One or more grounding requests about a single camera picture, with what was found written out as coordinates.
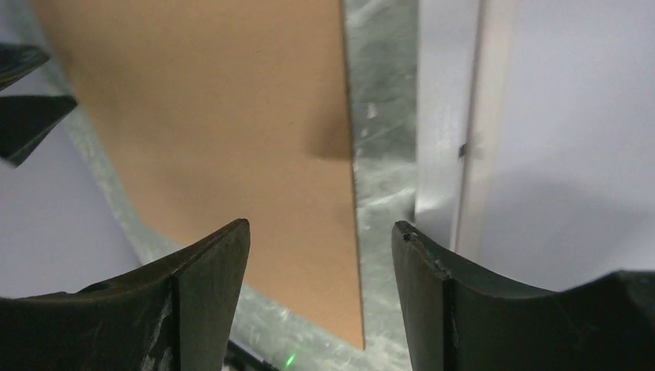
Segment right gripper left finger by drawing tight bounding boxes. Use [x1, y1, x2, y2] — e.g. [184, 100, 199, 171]
[1, 219, 250, 370]

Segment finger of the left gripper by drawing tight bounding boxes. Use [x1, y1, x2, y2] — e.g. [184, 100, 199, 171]
[1, 95, 77, 166]
[1, 43, 50, 90]

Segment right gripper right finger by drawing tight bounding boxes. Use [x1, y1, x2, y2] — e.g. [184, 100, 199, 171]
[392, 221, 654, 371]

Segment white photo sheet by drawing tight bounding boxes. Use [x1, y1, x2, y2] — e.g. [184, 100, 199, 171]
[453, 1, 654, 291]

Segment brown backing board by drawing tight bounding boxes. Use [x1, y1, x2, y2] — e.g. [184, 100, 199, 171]
[30, 1, 364, 348]

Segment silver picture frame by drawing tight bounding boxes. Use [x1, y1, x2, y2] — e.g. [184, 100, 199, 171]
[415, 1, 518, 260]

